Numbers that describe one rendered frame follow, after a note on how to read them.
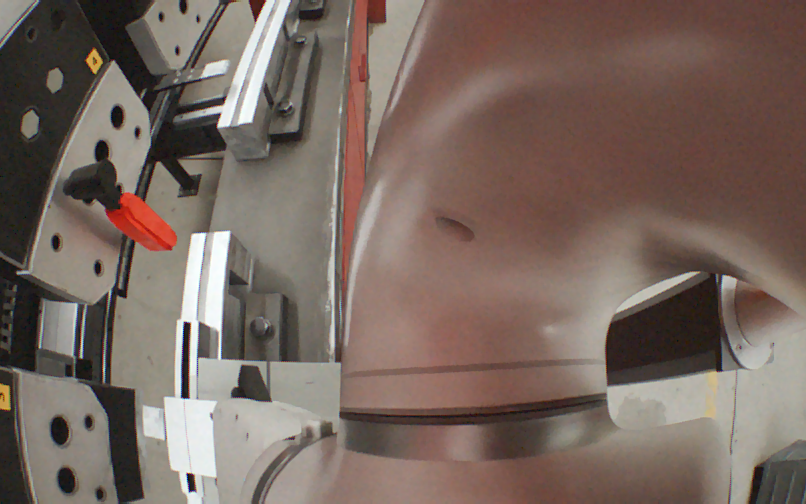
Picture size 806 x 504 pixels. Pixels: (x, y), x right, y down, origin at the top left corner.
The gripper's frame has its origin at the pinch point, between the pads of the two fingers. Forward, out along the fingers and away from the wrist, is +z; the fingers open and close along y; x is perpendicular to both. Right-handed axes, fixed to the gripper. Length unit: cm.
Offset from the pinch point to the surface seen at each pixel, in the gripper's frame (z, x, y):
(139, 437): 3.9, -8.2, -0.1
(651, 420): 2, 163, 25
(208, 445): 8.7, -0.4, 0.9
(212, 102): 31, -4, -61
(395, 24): 68, 85, -213
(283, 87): 15, 7, -56
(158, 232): -8.1, -7.8, -14.8
